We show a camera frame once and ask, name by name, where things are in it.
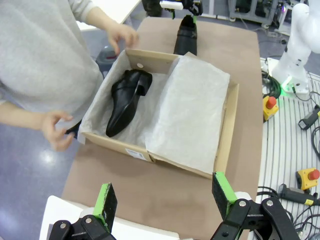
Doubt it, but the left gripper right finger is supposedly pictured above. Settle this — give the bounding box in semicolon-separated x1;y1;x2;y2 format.
211;171;301;240

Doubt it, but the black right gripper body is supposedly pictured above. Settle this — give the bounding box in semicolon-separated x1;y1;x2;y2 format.
182;0;204;10

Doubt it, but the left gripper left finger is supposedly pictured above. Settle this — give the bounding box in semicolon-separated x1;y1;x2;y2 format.
48;182;118;240

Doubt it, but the black leather shoe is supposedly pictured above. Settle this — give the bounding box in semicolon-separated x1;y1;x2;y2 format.
173;14;198;56
105;69;153;138

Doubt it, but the person's right forearm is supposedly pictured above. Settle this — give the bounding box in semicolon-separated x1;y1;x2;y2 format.
0;101;47;131

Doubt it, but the person's left forearm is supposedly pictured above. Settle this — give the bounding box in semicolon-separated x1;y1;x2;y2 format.
91;7;116;35

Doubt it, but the brown cardboard shoe box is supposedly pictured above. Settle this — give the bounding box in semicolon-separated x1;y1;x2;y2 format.
79;48;240;180

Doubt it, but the person's left hand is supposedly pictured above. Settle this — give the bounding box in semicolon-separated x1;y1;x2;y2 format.
104;22;140;55

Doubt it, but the person's right hand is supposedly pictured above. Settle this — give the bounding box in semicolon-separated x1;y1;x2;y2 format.
40;110;76;152

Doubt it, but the black office chair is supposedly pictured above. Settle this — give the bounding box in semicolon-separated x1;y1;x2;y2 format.
142;0;163;17

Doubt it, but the metal equipment rack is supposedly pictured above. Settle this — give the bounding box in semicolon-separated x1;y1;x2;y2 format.
228;0;292;28

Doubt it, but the black handheld enabling device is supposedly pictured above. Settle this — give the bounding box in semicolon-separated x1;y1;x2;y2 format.
278;183;320;206
298;107;320;131

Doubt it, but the grey waste bin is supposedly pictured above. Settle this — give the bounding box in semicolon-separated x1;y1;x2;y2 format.
96;48;120;73

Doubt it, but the yellow emergency stop button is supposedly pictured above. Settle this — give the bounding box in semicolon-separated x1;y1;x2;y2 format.
295;167;320;191
262;95;280;121

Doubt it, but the person in grey sweatshirt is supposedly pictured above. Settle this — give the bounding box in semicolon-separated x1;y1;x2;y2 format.
0;0;118;126

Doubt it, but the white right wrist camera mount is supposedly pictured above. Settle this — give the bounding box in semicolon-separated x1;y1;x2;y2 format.
159;0;184;11

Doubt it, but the black floor cable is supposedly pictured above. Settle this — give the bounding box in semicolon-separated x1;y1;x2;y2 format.
256;186;282;201
309;126;320;161

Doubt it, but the green cable bundle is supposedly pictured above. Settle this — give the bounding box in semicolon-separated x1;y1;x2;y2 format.
261;71;285;97

